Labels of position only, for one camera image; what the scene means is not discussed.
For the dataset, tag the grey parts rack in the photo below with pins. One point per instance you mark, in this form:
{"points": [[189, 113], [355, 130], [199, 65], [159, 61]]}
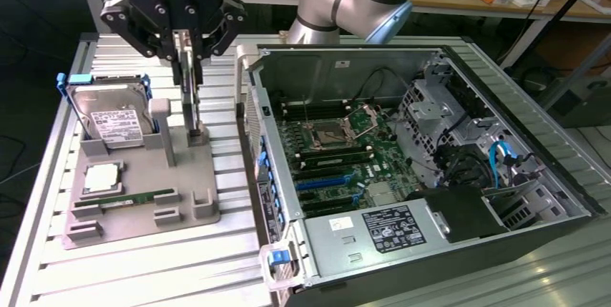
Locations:
{"points": [[153, 185]]}

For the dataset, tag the green RAM stick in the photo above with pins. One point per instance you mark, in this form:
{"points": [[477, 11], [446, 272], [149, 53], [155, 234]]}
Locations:
{"points": [[129, 199]]}

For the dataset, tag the metal socket cover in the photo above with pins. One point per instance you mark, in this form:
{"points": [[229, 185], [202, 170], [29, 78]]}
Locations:
{"points": [[365, 119]]}

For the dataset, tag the blue expansion slot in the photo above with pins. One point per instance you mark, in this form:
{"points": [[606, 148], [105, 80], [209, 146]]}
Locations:
{"points": [[322, 182]]}

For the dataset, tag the thin locking lever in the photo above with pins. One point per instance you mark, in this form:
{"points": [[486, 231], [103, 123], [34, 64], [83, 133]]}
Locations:
{"points": [[306, 108]]}

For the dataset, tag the black slanted pole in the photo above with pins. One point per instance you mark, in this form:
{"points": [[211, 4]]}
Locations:
{"points": [[569, 3]]}

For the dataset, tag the silver CPU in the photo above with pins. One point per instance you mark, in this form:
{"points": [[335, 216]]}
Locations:
{"points": [[102, 178]]}

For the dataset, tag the black plastic shroud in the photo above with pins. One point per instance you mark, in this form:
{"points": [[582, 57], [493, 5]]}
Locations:
{"points": [[466, 214]]}

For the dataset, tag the wooden desk with grey legs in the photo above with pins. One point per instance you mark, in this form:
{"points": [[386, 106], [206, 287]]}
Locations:
{"points": [[573, 10]]}

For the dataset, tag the blue case latch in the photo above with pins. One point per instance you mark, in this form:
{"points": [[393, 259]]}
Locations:
{"points": [[278, 257]]}

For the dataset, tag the open black PC case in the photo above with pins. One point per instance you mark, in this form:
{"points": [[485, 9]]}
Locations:
{"points": [[525, 228]]}

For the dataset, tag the dark grey floor box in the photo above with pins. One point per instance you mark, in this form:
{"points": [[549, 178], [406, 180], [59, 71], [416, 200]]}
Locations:
{"points": [[582, 106]]}

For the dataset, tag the grey power supply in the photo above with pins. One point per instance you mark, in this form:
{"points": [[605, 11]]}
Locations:
{"points": [[343, 249]]}

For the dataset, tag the black expansion slot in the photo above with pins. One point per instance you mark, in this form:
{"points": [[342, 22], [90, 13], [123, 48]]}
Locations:
{"points": [[330, 207]]}

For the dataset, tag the black installed RAM stick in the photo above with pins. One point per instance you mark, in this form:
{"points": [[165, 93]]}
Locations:
{"points": [[334, 158]]}

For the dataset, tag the CPU socket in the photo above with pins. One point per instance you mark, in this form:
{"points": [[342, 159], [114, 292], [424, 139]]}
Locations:
{"points": [[330, 137]]}

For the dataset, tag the silver chipset heatsink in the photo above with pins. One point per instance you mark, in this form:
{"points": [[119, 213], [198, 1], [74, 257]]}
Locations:
{"points": [[384, 193]]}

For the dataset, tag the metal drive cage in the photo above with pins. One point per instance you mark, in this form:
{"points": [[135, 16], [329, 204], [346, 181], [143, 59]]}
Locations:
{"points": [[430, 113]]}

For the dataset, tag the hard disk in blue caddy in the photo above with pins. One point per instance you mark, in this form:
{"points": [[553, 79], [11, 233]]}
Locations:
{"points": [[115, 117]]}

